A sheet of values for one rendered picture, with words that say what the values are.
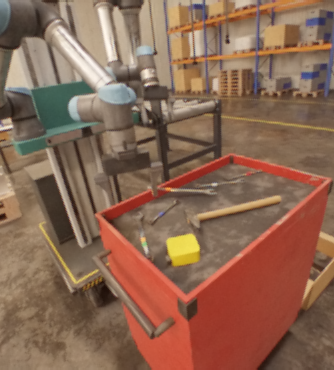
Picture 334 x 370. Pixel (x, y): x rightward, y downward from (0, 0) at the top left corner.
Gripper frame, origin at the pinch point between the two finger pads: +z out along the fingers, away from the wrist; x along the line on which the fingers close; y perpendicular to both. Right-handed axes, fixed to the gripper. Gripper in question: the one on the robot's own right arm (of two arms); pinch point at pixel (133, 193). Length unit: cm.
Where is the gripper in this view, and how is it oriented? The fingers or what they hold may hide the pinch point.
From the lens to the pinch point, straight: 73.6
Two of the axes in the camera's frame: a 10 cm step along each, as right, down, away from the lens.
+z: 1.1, 8.9, 4.4
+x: -9.6, 2.1, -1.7
